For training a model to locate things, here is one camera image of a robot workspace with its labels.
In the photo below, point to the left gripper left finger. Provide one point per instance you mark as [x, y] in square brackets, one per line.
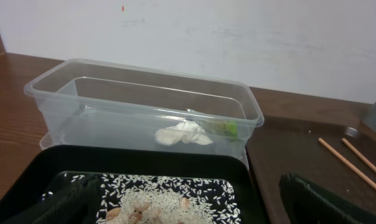
[75, 203]

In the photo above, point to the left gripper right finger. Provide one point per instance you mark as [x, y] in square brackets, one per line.
[306, 202]

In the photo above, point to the rice and food scraps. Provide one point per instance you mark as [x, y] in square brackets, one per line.
[161, 199]

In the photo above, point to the wooden chopstick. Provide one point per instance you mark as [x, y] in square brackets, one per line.
[347, 163]
[359, 154]

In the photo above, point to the green yellow wrapper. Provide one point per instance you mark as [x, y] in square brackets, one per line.
[222, 128]

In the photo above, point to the white napkin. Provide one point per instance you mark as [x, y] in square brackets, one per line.
[186, 132]

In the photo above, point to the brown serving tray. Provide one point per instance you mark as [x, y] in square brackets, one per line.
[284, 145]

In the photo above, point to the black plastic tray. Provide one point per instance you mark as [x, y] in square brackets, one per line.
[30, 185]

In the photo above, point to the clear plastic bin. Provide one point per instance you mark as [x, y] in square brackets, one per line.
[91, 103]

